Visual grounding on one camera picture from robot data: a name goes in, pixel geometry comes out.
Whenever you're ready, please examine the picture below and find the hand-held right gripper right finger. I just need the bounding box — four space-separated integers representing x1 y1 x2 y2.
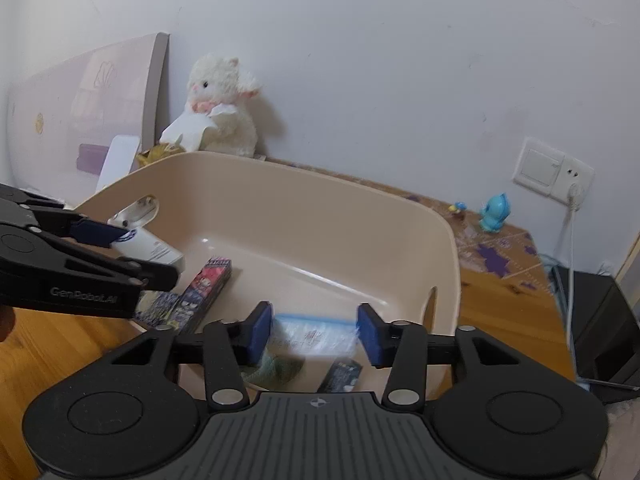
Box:
356 303 522 407

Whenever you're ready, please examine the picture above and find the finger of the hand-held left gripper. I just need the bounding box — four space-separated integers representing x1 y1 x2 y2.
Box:
30 229 180 292
0 183 131 249

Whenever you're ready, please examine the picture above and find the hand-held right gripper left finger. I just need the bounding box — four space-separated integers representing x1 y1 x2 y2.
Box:
110 302 274 409

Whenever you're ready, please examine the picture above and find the white squeeze tube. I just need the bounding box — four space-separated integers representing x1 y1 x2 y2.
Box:
107 199 186 274

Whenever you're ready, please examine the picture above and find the clear zip bag blue seal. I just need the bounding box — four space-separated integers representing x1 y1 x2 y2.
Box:
271 314 360 361

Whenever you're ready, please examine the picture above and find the beige plastic basin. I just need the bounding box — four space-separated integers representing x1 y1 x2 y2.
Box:
72 151 463 394

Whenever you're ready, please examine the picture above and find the blue patterned packet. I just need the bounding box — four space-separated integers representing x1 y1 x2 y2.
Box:
134 290 182 332

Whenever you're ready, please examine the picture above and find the green packet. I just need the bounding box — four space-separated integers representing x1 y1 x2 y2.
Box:
242 350 307 392

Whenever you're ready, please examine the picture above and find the small dark box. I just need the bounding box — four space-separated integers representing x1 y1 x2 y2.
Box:
317 359 364 394

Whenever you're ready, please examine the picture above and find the red and black printed box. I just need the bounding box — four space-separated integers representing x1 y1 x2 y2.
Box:
176 257 234 335

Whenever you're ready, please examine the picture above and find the white card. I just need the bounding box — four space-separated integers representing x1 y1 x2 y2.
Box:
94 134 142 195

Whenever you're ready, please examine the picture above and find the yellow toy figure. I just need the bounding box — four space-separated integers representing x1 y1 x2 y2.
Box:
136 142 182 169

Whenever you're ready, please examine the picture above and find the pink picture board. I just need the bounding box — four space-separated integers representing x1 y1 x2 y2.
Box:
6 32 171 207

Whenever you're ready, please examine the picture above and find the white tissue paper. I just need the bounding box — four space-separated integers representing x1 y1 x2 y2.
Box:
159 104 240 154

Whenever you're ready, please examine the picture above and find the blue toy figure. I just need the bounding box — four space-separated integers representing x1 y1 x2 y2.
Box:
479 192 512 234

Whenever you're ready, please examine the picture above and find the white plush toy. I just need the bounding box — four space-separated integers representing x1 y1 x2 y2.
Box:
186 53 264 159

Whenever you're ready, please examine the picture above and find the blue cable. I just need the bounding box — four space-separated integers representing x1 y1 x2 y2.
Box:
541 254 573 321

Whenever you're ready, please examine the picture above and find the white wall switch socket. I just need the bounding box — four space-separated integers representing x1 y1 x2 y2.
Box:
512 137 596 206

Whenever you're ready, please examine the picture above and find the white plug and cable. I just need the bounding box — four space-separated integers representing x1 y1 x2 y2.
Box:
564 183 588 378

